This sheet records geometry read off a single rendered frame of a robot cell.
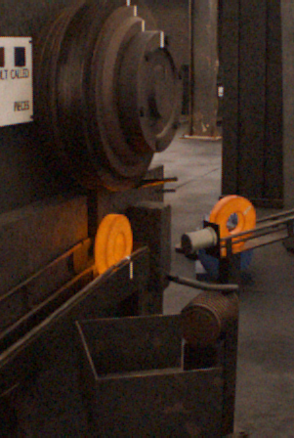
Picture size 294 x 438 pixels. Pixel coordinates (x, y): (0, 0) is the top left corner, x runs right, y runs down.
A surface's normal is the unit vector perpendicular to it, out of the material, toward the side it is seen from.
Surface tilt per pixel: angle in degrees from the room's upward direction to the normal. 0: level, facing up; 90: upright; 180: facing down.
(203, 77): 90
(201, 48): 90
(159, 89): 90
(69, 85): 84
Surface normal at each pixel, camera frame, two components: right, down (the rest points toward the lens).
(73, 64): -0.37, -0.08
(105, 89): 0.06, 0.16
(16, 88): 0.92, 0.09
